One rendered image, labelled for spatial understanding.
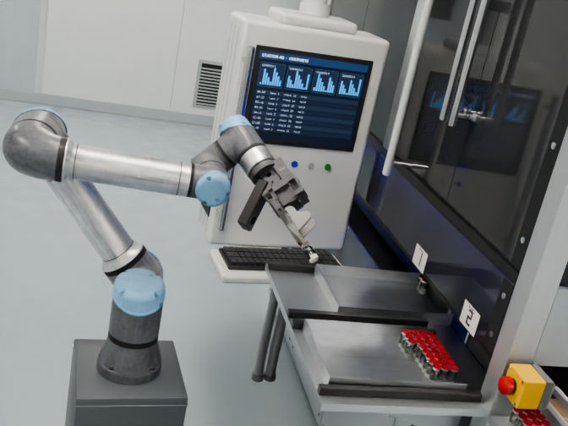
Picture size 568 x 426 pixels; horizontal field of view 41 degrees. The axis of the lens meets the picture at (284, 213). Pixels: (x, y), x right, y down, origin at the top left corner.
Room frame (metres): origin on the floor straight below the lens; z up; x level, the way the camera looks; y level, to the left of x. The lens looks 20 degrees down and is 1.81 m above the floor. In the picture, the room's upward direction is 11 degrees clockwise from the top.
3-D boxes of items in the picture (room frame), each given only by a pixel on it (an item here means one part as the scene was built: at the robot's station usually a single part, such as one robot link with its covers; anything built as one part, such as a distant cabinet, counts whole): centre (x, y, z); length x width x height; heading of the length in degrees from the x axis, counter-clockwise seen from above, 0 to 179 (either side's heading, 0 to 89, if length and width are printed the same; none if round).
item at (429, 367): (1.66, -0.41, 0.90); 0.18 x 0.02 x 0.05; 15
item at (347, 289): (1.99, -0.32, 0.90); 0.34 x 0.26 x 0.04; 106
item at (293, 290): (1.80, -0.30, 0.87); 0.70 x 0.48 x 0.02; 16
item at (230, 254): (2.27, -0.02, 0.82); 0.40 x 0.14 x 0.02; 112
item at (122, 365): (1.53, 0.29, 0.84); 0.15 x 0.15 x 0.10
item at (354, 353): (1.63, -0.30, 0.90); 0.34 x 0.26 x 0.04; 105
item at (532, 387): (1.45, -0.59, 1.00); 0.08 x 0.07 x 0.07; 106
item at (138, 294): (1.54, 0.29, 0.96); 0.13 x 0.12 x 0.14; 13
